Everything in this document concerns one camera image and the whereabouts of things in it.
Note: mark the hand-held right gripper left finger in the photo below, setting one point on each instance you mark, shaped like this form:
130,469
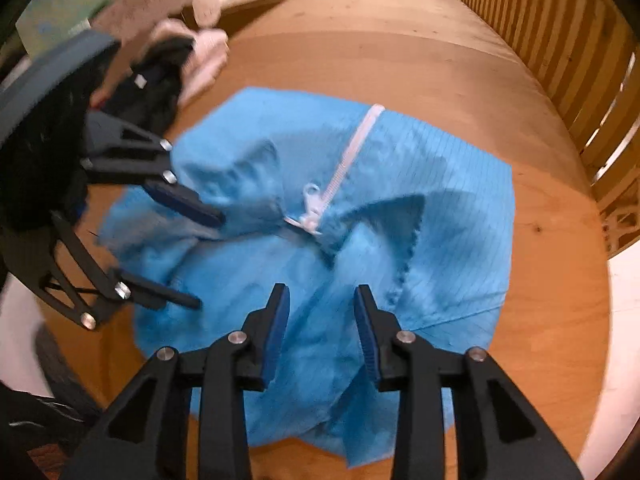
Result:
276,340

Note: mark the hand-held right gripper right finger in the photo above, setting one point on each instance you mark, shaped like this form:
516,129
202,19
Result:
367,340

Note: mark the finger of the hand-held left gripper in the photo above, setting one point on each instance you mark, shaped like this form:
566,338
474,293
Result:
185,205
160,295

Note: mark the blue striped zip jacket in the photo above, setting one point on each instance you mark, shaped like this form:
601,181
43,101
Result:
325,260

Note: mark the black garment with white tag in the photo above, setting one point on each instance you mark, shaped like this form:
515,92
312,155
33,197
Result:
150,90

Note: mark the white fleece garment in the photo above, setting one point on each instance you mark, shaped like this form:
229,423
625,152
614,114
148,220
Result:
205,60

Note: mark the wooden slatted fence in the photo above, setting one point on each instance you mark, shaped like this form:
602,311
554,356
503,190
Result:
560,50

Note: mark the landscape painting wall hanging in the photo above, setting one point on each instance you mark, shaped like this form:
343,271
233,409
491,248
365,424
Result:
75,0

